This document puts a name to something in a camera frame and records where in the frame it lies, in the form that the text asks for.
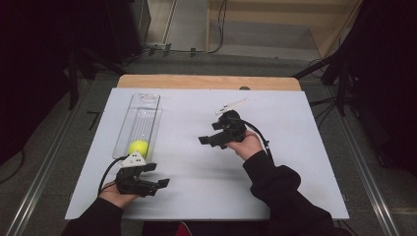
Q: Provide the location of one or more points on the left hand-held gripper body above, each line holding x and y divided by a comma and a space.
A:
128, 183

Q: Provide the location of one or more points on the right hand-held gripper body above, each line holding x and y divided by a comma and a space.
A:
232, 128

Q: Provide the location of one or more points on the yellow tennis ball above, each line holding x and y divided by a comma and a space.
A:
137, 146

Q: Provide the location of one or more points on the clear plastic ball container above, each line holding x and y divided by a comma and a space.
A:
139, 121

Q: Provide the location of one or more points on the person's left hand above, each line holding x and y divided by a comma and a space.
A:
113, 196

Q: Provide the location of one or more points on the person's right hand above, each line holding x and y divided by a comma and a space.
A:
248, 146

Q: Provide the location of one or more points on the white table board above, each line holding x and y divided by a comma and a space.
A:
196, 183

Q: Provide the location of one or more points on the wooden table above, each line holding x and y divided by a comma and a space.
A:
196, 81

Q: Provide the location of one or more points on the black tripod stand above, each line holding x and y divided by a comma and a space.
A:
337, 78
75, 82

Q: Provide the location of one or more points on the black cabinet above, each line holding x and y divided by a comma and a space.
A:
131, 26

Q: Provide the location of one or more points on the dark curtain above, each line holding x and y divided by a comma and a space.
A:
29, 65
387, 82

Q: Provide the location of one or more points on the metal floor rail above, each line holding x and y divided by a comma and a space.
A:
367, 177
42, 170

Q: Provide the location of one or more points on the light wooden frame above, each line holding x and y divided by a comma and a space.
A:
327, 36

